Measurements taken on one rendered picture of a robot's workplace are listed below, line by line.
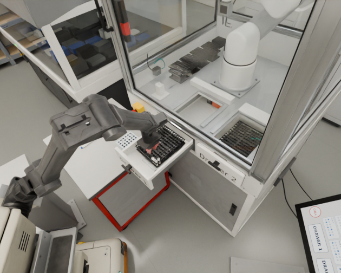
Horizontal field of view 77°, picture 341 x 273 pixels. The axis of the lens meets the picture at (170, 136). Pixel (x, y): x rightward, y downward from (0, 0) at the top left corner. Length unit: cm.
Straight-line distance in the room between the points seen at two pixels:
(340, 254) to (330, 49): 63
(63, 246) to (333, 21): 101
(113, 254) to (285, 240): 128
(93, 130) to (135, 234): 155
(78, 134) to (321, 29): 57
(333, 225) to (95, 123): 83
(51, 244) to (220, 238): 130
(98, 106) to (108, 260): 130
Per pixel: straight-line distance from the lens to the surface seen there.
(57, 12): 155
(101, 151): 146
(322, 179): 242
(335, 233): 96
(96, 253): 172
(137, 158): 125
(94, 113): 51
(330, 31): 61
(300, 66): 67
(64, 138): 49
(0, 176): 170
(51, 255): 95
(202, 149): 115
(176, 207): 199
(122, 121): 55
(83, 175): 140
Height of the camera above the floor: 185
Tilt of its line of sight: 50 degrees down
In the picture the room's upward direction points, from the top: 7 degrees counter-clockwise
